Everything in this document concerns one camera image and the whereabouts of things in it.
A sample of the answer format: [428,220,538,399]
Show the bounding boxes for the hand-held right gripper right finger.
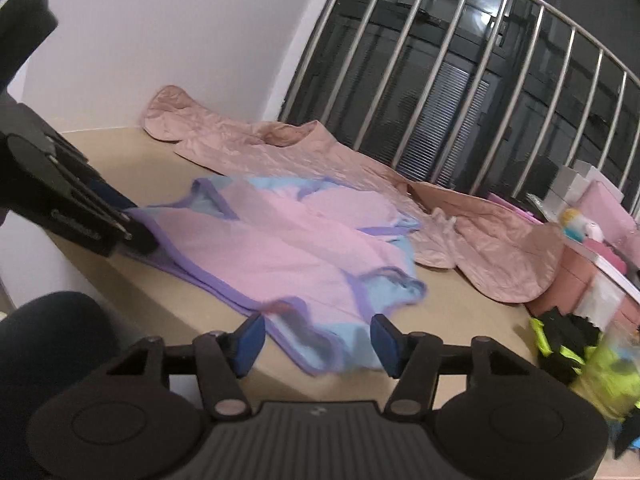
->
[370,313,541,420]

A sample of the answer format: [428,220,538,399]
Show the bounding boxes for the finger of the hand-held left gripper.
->
[51,157,162,257]
[54,131,140,212]

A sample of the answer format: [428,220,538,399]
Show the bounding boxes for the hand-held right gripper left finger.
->
[105,313,267,420]

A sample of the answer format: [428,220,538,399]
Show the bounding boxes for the pink and blue garment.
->
[120,175,429,377]

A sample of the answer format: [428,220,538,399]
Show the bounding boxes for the beige quilted jacket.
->
[142,85,567,304]

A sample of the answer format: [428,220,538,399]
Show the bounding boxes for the neon yellow black cloth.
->
[529,307,640,423]

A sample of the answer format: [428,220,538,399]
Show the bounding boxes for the magenta flat pack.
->
[487,192,545,224]

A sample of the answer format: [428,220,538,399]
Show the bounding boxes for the clear plastic bag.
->
[570,320,640,422]

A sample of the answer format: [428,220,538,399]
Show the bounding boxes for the white and yellow bottle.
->
[559,207,604,242]

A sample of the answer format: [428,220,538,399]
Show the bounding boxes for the white boxes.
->
[554,159,609,212]

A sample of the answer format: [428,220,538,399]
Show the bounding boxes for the dark window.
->
[285,0,640,196]

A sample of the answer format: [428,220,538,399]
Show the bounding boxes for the metal bar railing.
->
[276,0,640,198]

